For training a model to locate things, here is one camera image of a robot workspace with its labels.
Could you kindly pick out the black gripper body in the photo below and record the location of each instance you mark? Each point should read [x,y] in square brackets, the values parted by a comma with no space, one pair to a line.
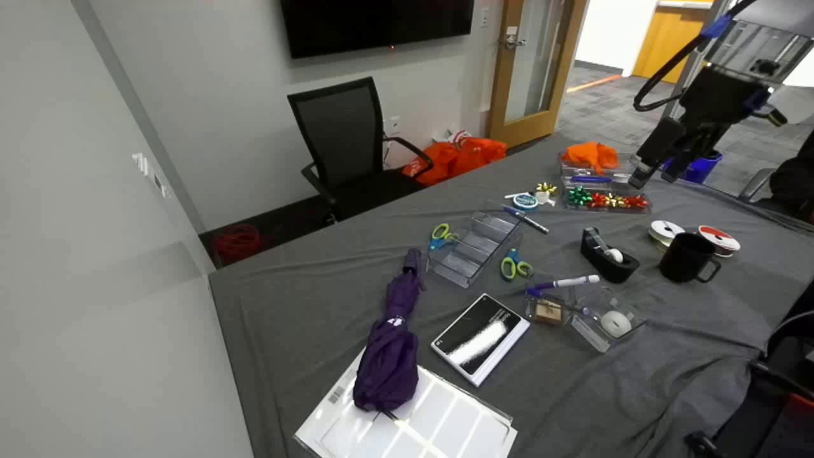
[665,140]

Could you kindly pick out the blue capped marker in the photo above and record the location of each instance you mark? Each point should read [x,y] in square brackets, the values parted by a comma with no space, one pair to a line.
[525,218]

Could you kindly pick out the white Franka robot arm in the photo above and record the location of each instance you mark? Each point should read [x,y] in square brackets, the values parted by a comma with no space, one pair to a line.
[763,45]

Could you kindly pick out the white marker blue cap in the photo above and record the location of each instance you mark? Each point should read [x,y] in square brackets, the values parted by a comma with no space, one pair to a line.
[569,281]

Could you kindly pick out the clear plastic organizer container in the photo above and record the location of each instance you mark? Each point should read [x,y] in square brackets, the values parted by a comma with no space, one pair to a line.
[473,248]

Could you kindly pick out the clear box of gift bows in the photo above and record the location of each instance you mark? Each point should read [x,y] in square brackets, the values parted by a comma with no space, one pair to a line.
[609,201]

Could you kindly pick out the orange cloth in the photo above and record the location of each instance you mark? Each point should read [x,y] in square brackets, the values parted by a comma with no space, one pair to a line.
[590,155]

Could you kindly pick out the clear plastic box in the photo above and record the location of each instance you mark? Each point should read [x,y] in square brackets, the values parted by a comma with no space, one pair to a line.
[586,175]

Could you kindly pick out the red and white ribbon spool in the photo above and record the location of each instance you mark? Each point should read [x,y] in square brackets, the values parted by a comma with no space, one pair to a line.
[721,239]

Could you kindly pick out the black tape dispenser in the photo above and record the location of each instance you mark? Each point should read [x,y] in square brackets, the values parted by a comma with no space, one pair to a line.
[607,258]

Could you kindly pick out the black mug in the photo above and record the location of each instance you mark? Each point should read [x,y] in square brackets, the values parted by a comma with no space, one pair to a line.
[686,258]

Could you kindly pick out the loose yellow gift bows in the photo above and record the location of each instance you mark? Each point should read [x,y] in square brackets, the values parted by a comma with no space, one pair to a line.
[548,192]

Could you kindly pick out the wooden cabinet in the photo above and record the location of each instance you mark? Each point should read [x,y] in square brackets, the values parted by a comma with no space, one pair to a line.
[665,40]

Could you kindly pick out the clear package white disc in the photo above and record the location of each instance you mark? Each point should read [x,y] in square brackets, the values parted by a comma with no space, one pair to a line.
[611,320]

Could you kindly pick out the wooden door with glass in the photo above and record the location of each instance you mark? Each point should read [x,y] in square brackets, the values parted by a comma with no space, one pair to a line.
[510,103]

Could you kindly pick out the green yellow scissors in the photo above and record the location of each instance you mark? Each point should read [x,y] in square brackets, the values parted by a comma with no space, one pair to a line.
[515,267]
[440,234]

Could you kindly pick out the brown badge card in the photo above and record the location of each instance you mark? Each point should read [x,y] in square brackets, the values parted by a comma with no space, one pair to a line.
[548,311]

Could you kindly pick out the orange bag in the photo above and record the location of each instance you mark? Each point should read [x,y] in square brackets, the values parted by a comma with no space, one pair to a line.
[458,155]

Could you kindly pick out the black chair with red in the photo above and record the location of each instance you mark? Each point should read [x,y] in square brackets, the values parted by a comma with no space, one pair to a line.
[763,407]

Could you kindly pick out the black mesh office chair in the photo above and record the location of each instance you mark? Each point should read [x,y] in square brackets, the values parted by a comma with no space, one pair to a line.
[347,134]

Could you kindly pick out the purple cloth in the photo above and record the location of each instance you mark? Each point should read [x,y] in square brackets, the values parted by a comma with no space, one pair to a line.
[388,357]

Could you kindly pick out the white label sheet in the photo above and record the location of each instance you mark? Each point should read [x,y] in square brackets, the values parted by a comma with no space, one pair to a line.
[440,422]

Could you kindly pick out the grey tablecloth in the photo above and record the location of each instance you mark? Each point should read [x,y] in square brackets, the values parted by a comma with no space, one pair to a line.
[340,296]

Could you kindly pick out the black wall television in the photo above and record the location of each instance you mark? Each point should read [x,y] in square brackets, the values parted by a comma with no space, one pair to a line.
[373,21]

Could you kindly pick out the white wall outlet plate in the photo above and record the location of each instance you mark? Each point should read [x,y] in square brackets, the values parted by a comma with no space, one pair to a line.
[146,166]

